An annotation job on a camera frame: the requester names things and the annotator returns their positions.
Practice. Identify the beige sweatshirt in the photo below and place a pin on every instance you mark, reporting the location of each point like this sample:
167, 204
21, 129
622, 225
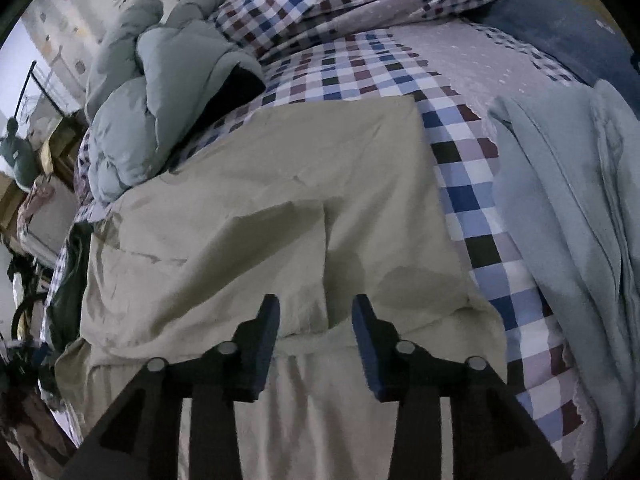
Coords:
300, 185

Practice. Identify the white storage case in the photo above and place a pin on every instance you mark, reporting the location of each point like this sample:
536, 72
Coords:
50, 225

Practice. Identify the dark green t-shirt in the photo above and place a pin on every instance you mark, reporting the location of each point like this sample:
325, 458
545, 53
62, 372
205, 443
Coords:
70, 285

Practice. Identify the light blue puffer jacket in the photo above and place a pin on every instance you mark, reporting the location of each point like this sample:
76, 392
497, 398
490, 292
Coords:
165, 85

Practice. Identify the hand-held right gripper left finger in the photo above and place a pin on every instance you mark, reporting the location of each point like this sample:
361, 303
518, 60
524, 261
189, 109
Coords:
265, 345

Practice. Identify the blue printed pillow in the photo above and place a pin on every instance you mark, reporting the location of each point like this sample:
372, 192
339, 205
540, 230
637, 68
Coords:
550, 25

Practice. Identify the black bicycle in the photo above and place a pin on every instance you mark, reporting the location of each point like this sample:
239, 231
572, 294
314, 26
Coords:
20, 360

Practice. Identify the brown wooden cabinet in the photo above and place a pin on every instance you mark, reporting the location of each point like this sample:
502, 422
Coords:
62, 145

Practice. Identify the black clothes rack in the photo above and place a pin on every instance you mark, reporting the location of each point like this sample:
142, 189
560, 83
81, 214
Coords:
26, 85

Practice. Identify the pineapple print curtain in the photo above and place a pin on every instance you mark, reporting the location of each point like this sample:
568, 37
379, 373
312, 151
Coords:
90, 10

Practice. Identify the pink cloth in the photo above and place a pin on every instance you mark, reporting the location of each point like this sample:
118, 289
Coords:
37, 195

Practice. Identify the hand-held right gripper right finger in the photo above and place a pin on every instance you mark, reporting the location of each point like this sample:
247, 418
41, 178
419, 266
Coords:
367, 345

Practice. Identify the light blue knit sweater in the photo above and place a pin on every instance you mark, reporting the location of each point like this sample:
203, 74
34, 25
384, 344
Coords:
545, 185

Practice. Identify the pale blue folded top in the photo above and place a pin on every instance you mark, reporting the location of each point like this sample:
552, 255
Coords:
620, 160

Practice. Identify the checkered bed sheet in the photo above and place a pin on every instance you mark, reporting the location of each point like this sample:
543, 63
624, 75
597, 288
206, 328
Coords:
465, 195

